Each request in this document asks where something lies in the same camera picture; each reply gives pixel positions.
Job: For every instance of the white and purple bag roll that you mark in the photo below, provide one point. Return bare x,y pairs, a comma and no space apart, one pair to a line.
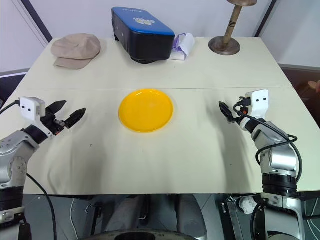
184,45

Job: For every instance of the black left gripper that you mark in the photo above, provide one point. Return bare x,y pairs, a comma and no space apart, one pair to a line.
51,123

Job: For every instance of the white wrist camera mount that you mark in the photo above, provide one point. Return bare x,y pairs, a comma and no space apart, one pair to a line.
260,102
28,107

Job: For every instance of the yellow round plastic plate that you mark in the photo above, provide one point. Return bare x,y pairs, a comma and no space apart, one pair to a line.
145,110

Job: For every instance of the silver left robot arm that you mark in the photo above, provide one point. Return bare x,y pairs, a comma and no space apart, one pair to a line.
13,155

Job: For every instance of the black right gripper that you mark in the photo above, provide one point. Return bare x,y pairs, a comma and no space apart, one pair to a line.
241,110

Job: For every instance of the blue and black case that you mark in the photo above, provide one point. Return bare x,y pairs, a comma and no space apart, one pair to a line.
147,37

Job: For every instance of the wooden hat stand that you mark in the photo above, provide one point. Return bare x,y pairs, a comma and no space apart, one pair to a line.
231,25

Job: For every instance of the white crumpled object under table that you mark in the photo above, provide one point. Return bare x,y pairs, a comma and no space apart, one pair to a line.
250,203

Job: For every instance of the pinkish object beside table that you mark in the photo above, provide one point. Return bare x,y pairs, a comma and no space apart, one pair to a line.
315,85

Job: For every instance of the cream table cloth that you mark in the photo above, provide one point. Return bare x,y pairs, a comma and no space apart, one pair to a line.
140,160

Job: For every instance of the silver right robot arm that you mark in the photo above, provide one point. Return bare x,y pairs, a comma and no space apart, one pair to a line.
277,160

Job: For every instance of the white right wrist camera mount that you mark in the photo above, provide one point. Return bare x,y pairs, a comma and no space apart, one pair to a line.
260,102

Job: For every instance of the beige newsboy cap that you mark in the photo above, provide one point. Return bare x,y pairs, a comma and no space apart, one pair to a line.
75,47

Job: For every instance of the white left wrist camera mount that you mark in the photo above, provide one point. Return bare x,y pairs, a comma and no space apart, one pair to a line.
28,107

